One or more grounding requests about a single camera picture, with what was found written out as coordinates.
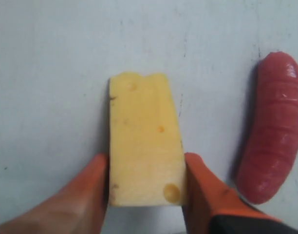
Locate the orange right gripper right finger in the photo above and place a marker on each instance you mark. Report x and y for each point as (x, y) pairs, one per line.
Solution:
(215, 208)

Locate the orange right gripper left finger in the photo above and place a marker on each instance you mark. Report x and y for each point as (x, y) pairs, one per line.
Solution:
(78, 208)

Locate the yellow cheese block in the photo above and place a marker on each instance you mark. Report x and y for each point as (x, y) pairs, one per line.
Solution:
(147, 163)

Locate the red sausage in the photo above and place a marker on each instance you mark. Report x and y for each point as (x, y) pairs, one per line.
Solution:
(272, 146)

